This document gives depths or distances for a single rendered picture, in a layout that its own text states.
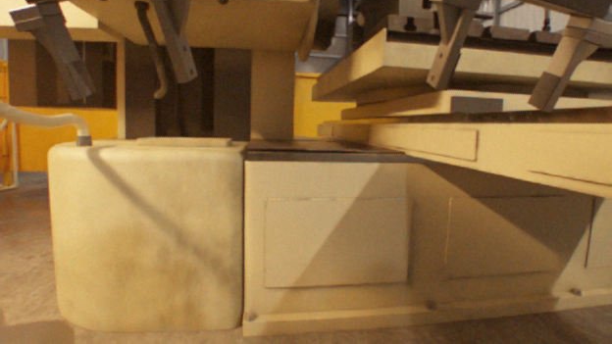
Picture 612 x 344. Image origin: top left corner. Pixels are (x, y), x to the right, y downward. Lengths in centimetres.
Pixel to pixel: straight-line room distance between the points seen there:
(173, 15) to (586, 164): 59
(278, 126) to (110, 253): 92
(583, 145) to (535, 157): 9
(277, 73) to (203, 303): 108
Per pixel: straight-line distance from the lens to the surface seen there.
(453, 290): 135
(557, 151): 64
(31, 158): 414
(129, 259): 116
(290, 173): 101
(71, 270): 131
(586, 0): 41
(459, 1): 34
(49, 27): 43
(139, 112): 172
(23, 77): 200
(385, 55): 88
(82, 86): 44
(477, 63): 101
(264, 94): 162
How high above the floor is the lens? 69
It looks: 5 degrees down
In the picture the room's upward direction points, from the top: 2 degrees clockwise
